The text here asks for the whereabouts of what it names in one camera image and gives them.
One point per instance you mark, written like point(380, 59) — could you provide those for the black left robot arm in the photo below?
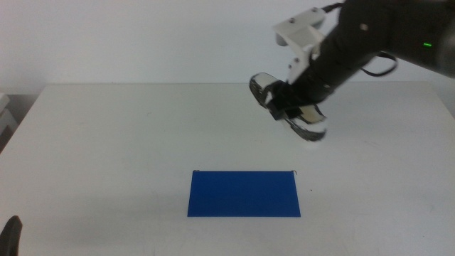
point(10, 236)

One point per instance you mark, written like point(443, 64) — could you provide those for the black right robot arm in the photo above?
point(384, 32)

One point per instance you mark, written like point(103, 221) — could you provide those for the blue rectangular mat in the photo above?
point(244, 193)

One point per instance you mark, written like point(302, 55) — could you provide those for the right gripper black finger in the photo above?
point(277, 108)
point(294, 112)

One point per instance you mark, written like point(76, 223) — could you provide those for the white shelf unit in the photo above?
point(5, 119)

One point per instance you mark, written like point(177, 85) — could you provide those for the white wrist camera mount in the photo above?
point(302, 33)

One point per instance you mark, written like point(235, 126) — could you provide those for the black and white shoe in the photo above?
point(309, 128)

